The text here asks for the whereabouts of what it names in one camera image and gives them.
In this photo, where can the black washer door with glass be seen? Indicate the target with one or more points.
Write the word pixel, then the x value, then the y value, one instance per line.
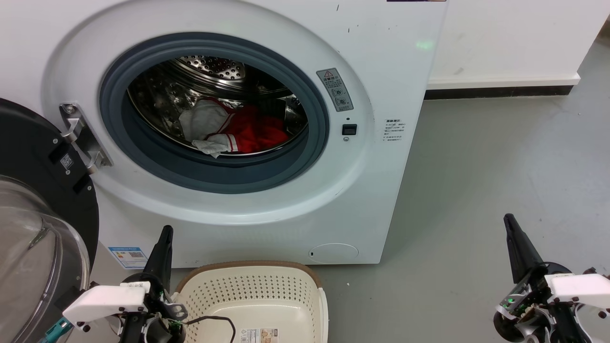
pixel 28 143

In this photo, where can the stainless steel washing machine drum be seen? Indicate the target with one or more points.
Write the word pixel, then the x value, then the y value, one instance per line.
pixel 162 95

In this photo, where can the black wall baseboard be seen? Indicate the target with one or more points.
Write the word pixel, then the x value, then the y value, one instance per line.
pixel 500 92

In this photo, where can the printed product label sticker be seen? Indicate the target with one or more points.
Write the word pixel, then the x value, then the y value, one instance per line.
pixel 258 336

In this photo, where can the blue energy label sticker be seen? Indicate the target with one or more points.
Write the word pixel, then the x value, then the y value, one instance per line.
pixel 127 257

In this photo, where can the white QR sticker on door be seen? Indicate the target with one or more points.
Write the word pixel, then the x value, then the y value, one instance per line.
pixel 67 160

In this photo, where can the metal washing machine door hinge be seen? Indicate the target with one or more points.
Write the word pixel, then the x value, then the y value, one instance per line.
pixel 78 136

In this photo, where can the grey rubber door gasket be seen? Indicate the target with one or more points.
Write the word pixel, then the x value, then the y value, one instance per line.
pixel 214 176

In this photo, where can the red and white garment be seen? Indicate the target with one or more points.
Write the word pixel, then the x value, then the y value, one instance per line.
pixel 257 133

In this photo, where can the white front-load washing machine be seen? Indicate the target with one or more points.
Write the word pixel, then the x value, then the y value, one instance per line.
pixel 371 190

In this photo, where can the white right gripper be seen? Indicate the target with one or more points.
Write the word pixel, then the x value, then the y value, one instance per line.
pixel 576 288

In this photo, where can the grey warning label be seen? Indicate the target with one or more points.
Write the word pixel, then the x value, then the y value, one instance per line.
pixel 336 90

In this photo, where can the cream perforated laundry basket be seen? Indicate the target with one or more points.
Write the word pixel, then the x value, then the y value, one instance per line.
pixel 267 295

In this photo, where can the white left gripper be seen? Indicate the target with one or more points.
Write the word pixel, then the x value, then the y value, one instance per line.
pixel 105 302

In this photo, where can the round drain filter cover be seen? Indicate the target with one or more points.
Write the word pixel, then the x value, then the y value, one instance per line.
pixel 333 253

